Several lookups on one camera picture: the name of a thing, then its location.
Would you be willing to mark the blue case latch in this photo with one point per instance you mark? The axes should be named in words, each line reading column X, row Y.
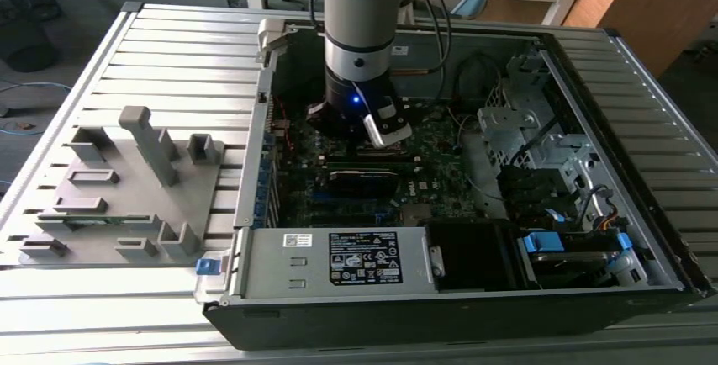
column 205, row 267

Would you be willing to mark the hard disk in blue carrier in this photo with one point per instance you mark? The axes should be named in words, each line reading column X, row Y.
column 540, row 242

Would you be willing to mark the grey plastic parts rack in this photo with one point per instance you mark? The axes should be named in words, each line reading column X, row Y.
column 135, row 197

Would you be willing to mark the black floor bin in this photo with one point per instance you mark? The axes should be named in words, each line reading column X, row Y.
column 30, row 54

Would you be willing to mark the black plastic holder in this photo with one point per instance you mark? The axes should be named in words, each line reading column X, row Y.
column 532, row 188

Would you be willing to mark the silver power supply unit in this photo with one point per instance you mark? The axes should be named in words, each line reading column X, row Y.
column 269, row 264

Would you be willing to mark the silver metal drive cage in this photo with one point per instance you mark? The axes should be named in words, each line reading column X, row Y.
column 504, row 119

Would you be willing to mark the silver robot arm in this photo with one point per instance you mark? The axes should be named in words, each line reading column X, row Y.
column 359, row 16

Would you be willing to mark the black RAM slot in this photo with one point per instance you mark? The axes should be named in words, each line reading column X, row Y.
column 369, row 159
column 369, row 164
column 369, row 168
column 387, row 155

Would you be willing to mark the brown wooden cabinet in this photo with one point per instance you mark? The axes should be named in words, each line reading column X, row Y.
column 644, row 3

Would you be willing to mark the green RAM stick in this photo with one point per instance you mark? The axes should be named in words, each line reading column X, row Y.
column 84, row 222

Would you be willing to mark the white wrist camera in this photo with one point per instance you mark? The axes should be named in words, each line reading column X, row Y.
column 387, row 129

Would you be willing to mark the black graphics card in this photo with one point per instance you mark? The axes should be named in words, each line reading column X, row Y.
column 361, row 184

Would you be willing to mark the tan chipset heatsink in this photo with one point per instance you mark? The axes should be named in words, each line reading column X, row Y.
column 416, row 211

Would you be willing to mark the green motherboard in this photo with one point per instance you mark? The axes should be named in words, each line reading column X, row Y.
column 443, row 171

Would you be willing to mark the black open PC case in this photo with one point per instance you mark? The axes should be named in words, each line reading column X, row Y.
column 392, row 327

